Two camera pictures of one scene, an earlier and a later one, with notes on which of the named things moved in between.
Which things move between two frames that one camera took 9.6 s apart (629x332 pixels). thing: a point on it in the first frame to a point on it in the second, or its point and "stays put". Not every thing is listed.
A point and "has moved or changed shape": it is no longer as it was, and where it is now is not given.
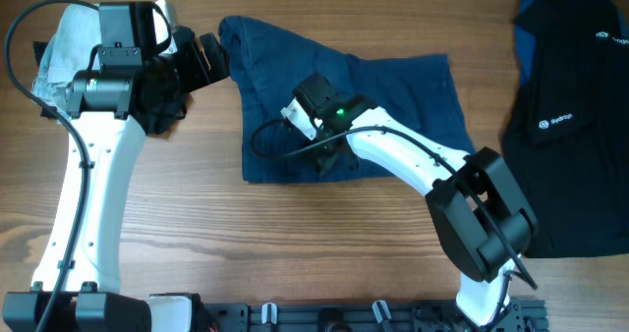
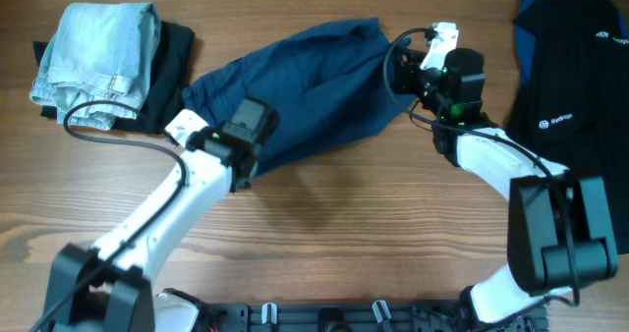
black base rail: [523, 315] stays put
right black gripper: [324, 158] to [406, 69]
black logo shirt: [566, 136] stays put
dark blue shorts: [268, 59] has moved or changed shape
